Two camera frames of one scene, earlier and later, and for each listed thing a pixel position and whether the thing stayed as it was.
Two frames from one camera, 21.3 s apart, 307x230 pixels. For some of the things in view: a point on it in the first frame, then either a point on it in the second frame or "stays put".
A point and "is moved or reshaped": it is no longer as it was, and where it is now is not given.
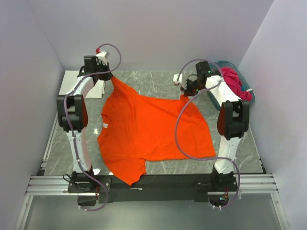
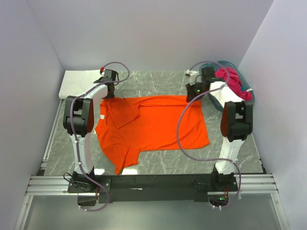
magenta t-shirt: x=231 y=76 stays put
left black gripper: x=107 y=76 to x=109 y=96
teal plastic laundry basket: x=245 y=84 stays put
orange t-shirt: x=135 y=128 is moved or reshaped
